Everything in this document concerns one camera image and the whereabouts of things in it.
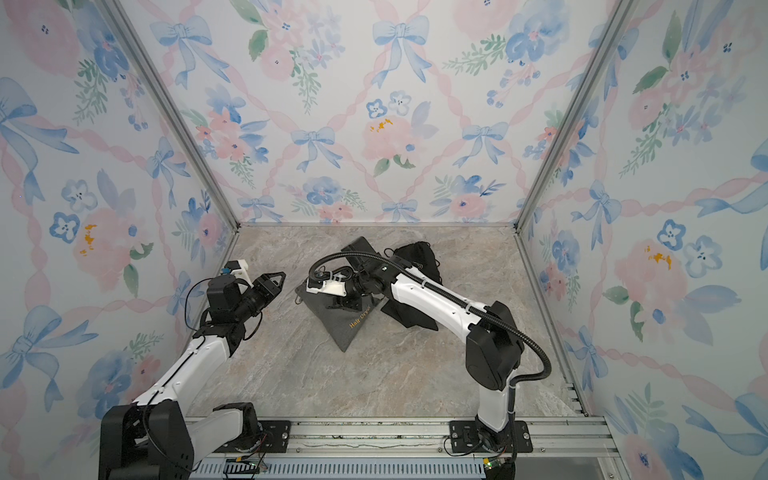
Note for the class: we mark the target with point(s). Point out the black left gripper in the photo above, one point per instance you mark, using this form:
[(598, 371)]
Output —
[(268, 287)]

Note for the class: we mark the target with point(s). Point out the grey fabric drawstring pouch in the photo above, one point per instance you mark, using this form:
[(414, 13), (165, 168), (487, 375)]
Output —
[(341, 322)]

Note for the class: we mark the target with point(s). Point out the plain black drawstring pouch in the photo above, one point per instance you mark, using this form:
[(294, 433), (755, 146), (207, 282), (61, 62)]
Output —
[(421, 255)]

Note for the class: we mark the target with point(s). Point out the black pouch with gold logo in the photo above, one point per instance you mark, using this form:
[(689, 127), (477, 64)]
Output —
[(408, 316)]

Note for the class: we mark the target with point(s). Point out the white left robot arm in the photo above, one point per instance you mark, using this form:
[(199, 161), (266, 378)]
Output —
[(150, 437)]

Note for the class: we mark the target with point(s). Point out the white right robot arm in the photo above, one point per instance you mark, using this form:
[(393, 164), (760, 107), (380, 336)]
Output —
[(492, 352)]

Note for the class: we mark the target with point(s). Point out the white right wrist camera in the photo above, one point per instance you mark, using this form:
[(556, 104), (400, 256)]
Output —
[(328, 282)]

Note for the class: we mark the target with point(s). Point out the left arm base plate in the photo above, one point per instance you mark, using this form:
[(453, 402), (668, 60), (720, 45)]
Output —
[(271, 436)]

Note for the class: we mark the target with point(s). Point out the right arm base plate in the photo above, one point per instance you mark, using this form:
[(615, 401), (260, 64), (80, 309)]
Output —
[(471, 436)]

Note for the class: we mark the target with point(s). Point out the aluminium corner post left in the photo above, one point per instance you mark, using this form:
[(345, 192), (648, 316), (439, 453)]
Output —
[(117, 18)]

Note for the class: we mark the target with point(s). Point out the aluminium corner post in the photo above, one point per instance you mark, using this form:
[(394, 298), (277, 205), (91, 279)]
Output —
[(117, 18), (608, 40)]

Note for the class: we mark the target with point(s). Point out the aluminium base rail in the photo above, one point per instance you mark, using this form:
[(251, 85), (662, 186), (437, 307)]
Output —
[(414, 448)]

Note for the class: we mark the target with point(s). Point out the aluminium corner post right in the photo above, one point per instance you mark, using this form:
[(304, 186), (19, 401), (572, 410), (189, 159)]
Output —
[(608, 40)]

